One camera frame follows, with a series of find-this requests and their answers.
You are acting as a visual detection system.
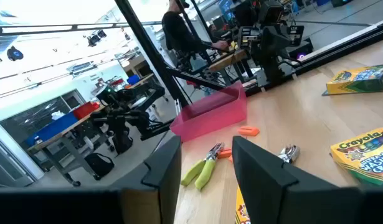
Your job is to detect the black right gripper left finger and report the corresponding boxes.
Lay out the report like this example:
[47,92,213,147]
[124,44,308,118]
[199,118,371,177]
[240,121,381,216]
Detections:
[0,136,182,224]

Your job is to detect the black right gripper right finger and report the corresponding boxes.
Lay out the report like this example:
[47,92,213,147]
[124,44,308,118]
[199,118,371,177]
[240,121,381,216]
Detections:
[232,136,383,224]

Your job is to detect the yellow orange Crayola crayon box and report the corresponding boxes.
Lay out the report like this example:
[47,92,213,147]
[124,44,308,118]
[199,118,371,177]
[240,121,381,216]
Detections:
[234,185,252,224]

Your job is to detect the green handled pliers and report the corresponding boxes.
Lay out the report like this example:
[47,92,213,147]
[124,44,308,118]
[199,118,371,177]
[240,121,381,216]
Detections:
[277,144,301,165]
[181,142,225,192]

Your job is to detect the small orange eraser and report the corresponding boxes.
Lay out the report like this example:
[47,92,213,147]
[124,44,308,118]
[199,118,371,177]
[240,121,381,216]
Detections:
[217,148,233,160]
[237,125,260,137]

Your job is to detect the Crayola washable crayons box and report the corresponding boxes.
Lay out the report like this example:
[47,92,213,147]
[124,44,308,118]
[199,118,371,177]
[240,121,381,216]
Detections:
[330,127,383,188]

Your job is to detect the yellow green crayon box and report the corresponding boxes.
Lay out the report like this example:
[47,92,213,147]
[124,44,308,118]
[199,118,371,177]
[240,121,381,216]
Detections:
[321,63,383,96]

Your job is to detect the black bag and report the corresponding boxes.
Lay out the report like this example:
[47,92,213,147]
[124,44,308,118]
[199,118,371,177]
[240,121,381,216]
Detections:
[84,152,115,181]

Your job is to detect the pink plastic tray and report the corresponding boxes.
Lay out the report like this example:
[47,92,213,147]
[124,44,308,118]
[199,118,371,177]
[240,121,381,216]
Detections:
[169,82,248,142]

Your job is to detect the grey legged workbench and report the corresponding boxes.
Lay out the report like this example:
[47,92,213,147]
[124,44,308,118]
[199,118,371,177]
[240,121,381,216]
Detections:
[26,104,116,187]

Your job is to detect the wooden background desk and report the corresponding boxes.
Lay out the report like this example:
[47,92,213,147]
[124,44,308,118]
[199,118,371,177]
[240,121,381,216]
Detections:
[208,49,250,73]

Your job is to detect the person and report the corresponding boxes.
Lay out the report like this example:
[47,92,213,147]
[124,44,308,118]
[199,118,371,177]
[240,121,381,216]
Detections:
[161,0,231,55]

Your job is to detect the black computer tower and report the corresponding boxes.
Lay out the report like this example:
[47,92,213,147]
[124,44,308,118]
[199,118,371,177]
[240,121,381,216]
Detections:
[286,37,315,62]

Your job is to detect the black aluminium table frame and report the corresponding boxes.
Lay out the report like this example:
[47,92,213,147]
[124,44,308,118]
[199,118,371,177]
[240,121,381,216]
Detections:
[0,0,383,108]

